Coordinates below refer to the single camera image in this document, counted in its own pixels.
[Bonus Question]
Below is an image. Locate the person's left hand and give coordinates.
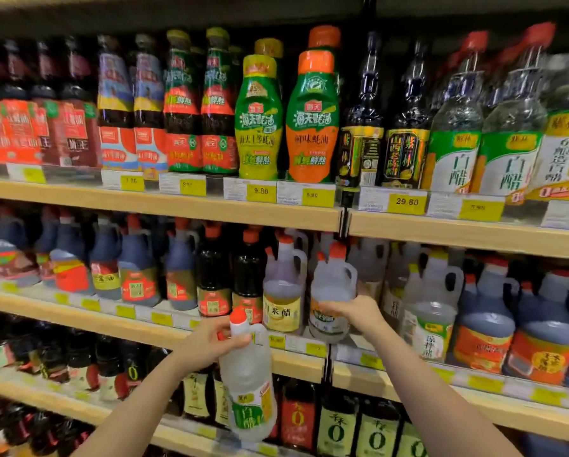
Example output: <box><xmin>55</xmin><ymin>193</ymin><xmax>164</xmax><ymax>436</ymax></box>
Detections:
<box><xmin>169</xmin><ymin>315</ymin><xmax>253</xmax><ymax>377</ymax></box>

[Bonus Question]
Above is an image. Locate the person's right hand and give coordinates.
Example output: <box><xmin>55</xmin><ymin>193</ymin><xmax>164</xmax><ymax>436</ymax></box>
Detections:
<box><xmin>319</xmin><ymin>295</ymin><xmax>390</xmax><ymax>340</ymax></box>

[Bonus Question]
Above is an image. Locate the clear vinegar jug orange label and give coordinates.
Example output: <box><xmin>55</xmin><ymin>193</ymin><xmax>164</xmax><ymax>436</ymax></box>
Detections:
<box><xmin>308</xmin><ymin>242</ymin><xmax>359</xmax><ymax>344</ymax></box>

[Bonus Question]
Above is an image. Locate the clear vinegar jug green label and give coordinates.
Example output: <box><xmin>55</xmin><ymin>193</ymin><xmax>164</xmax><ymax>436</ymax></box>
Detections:
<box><xmin>218</xmin><ymin>307</ymin><xmax>278</xmax><ymax>443</ymax></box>

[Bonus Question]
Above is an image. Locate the person's left forearm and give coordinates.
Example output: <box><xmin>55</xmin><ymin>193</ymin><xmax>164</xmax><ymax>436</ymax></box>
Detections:
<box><xmin>72</xmin><ymin>355</ymin><xmax>195</xmax><ymax>457</ymax></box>

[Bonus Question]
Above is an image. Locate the person's right forearm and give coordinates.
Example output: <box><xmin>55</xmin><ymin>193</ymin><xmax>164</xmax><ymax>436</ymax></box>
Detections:
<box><xmin>364</xmin><ymin>322</ymin><xmax>524</xmax><ymax>457</ymax></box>

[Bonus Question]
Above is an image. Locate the pale rice vinegar jug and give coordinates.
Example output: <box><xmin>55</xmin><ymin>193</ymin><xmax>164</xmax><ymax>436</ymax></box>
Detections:
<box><xmin>262</xmin><ymin>234</ymin><xmax>309</xmax><ymax>334</ymax></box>

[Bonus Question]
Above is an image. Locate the dark bottle cream label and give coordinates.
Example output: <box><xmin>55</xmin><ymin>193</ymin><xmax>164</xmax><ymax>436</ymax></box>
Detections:
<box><xmin>182</xmin><ymin>370</ymin><xmax>215</xmax><ymax>420</ymax></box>

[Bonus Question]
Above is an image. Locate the dark bottle orange cap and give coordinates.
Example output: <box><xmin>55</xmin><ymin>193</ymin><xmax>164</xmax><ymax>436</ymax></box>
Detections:
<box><xmin>196</xmin><ymin>222</ymin><xmax>233</xmax><ymax>318</ymax></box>
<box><xmin>231</xmin><ymin>227</ymin><xmax>267</xmax><ymax>325</ymax></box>

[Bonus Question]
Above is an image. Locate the black shelf upright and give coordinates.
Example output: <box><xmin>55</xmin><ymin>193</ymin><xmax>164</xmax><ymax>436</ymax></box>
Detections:
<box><xmin>339</xmin><ymin>185</ymin><xmax>353</xmax><ymax>238</ymax></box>

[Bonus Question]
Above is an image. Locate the clear jug yellow green label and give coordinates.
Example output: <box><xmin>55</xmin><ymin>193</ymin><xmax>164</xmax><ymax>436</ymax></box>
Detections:
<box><xmin>400</xmin><ymin>248</ymin><xmax>465</xmax><ymax>363</ymax></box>

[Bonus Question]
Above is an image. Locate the wooden shelf board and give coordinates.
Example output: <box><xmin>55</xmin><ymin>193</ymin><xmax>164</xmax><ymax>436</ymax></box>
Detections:
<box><xmin>331</xmin><ymin>345</ymin><xmax>569</xmax><ymax>446</ymax></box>
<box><xmin>347</xmin><ymin>209</ymin><xmax>569</xmax><ymax>261</ymax></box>
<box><xmin>0</xmin><ymin>286</ymin><xmax>328</xmax><ymax>384</ymax></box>
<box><xmin>0</xmin><ymin>178</ymin><xmax>345</xmax><ymax>233</ymax></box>
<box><xmin>0</xmin><ymin>368</ymin><xmax>309</xmax><ymax>457</ymax></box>

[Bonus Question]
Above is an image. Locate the dark bottle green label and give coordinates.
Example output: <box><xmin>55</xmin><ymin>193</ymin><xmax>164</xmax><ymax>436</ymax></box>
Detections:
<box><xmin>396</xmin><ymin>420</ymin><xmax>429</xmax><ymax>457</ymax></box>
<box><xmin>355</xmin><ymin>399</ymin><xmax>402</xmax><ymax>457</ymax></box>
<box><xmin>316</xmin><ymin>389</ymin><xmax>360</xmax><ymax>457</ymax></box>

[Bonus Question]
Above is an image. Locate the row of dark vinegar jugs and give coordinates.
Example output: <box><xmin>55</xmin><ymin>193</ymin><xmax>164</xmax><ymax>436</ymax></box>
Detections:
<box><xmin>0</xmin><ymin>204</ymin><xmax>199</xmax><ymax>312</ymax></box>

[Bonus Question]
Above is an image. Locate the dark jug orange label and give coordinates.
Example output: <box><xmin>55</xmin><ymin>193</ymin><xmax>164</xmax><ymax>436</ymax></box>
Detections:
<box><xmin>502</xmin><ymin>269</ymin><xmax>569</xmax><ymax>387</ymax></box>
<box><xmin>452</xmin><ymin>258</ymin><xmax>520</xmax><ymax>375</ymax></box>

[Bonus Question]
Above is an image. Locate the row of dark sauce bottles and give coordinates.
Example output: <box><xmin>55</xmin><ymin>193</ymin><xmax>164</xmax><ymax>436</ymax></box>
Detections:
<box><xmin>0</xmin><ymin>308</ymin><xmax>172</xmax><ymax>401</ymax></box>

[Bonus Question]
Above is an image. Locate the dark glass vinegar bottle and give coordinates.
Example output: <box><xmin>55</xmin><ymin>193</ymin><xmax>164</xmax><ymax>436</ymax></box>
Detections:
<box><xmin>336</xmin><ymin>32</ymin><xmax>386</xmax><ymax>189</ymax></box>
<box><xmin>381</xmin><ymin>39</ymin><xmax>432</xmax><ymax>190</ymax></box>

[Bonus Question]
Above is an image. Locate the orange squeeze bottle orange cap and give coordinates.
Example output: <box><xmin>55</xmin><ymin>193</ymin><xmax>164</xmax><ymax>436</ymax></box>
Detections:
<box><xmin>308</xmin><ymin>25</ymin><xmax>343</xmax><ymax>93</ymax></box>
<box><xmin>285</xmin><ymin>49</ymin><xmax>341</xmax><ymax>184</ymax></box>

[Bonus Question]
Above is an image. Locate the green squeeze bottle yellow cap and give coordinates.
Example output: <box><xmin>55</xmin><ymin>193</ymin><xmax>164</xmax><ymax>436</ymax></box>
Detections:
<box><xmin>234</xmin><ymin>54</ymin><xmax>284</xmax><ymax>182</ymax></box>
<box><xmin>254</xmin><ymin>38</ymin><xmax>286</xmax><ymax>103</ymax></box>

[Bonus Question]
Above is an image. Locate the clear vinegar bottle green label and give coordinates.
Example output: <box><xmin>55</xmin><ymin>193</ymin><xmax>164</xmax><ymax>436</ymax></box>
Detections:
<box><xmin>421</xmin><ymin>30</ymin><xmax>489</xmax><ymax>195</ymax></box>
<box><xmin>471</xmin><ymin>22</ymin><xmax>557</xmax><ymax>205</ymax></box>

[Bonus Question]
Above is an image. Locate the row of red capped bottles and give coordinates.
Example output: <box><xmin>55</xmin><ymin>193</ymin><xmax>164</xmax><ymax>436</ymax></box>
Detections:
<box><xmin>0</xmin><ymin>390</ymin><xmax>96</xmax><ymax>457</ymax></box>

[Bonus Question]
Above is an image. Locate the green capped soy sauce bottle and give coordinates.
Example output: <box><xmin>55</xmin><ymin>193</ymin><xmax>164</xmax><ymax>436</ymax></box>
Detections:
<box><xmin>163</xmin><ymin>29</ymin><xmax>203</xmax><ymax>174</ymax></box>
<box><xmin>201</xmin><ymin>27</ymin><xmax>240</xmax><ymax>176</ymax></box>

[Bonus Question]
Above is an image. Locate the soy sauce bottle blue label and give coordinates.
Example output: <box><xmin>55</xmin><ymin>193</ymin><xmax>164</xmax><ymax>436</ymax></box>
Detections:
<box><xmin>133</xmin><ymin>34</ymin><xmax>169</xmax><ymax>181</ymax></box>
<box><xmin>97</xmin><ymin>35</ymin><xmax>137</xmax><ymax>172</ymax></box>

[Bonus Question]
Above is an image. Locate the clear vinegar bottle yellow label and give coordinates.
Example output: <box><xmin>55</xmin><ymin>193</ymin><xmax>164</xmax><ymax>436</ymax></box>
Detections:
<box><xmin>526</xmin><ymin>35</ymin><xmax>569</xmax><ymax>203</ymax></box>

